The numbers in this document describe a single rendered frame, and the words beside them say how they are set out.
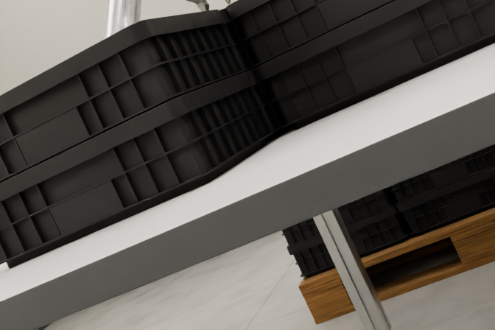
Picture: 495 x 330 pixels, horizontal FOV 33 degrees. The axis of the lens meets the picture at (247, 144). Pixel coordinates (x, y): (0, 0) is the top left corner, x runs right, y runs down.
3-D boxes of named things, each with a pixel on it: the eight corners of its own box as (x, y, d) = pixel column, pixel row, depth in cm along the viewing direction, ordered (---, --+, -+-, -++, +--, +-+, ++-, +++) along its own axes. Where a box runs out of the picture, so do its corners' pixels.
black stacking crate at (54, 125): (-41, 210, 123) (-75, 140, 123) (65, 165, 151) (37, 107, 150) (178, 104, 108) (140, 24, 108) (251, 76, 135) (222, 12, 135)
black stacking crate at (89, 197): (-10, 278, 124) (-45, 205, 123) (91, 220, 151) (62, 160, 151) (214, 181, 108) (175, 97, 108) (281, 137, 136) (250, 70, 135)
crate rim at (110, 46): (-71, 152, 123) (-78, 137, 122) (42, 117, 150) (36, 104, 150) (146, 37, 107) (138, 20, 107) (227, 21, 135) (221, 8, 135)
